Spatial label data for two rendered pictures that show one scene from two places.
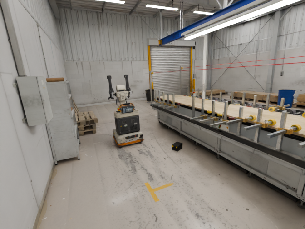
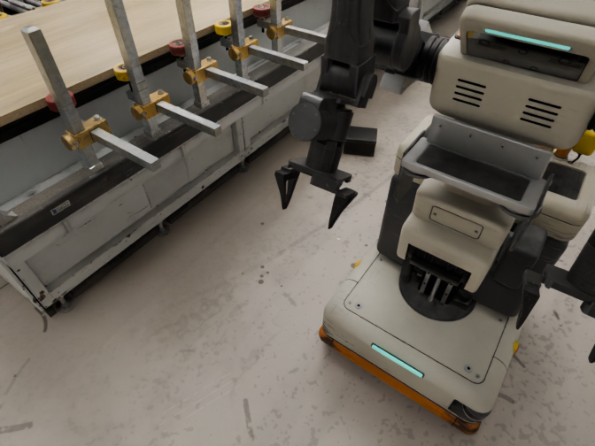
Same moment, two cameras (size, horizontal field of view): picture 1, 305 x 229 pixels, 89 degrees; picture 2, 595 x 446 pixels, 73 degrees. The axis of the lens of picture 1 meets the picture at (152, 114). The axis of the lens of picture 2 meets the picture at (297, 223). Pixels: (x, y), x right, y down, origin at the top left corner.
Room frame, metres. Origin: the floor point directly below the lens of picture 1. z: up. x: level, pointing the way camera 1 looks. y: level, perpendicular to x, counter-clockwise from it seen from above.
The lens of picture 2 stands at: (4.56, 1.12, 1.52)
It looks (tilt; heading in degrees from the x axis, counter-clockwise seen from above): 46 degrees down; 238
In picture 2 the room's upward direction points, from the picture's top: straight up
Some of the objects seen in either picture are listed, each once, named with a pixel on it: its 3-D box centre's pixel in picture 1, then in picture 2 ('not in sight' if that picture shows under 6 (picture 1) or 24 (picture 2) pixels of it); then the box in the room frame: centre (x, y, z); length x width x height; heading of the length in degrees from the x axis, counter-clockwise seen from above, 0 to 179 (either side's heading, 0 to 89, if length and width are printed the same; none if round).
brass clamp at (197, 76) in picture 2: not in sight; (200, 72); (4.10, -0.33, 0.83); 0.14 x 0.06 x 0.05; 23
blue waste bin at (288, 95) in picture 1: (285, 98); not in sight; (6.29, -5.50, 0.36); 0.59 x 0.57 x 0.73; 113
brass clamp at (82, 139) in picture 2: not in sight; (86, 134); (4.56, -0.13, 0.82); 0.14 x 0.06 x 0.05; 23
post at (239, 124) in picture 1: (239, 123); not in sight; (2.05, -1.21, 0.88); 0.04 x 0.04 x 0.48; 23
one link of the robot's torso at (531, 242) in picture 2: not in sight; (472, 254); (3.79, 0.77, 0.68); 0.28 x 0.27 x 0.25; 113
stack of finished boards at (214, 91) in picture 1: (207, 92); not in sight; (10.59, -3.81, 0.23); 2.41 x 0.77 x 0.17; 115
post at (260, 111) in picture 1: (258, 126); not in sight; (1.82, -1.31, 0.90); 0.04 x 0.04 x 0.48; 23
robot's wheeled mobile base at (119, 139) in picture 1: (127, 135); (428, 305); (3.66, 0.65, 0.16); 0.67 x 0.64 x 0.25; 23
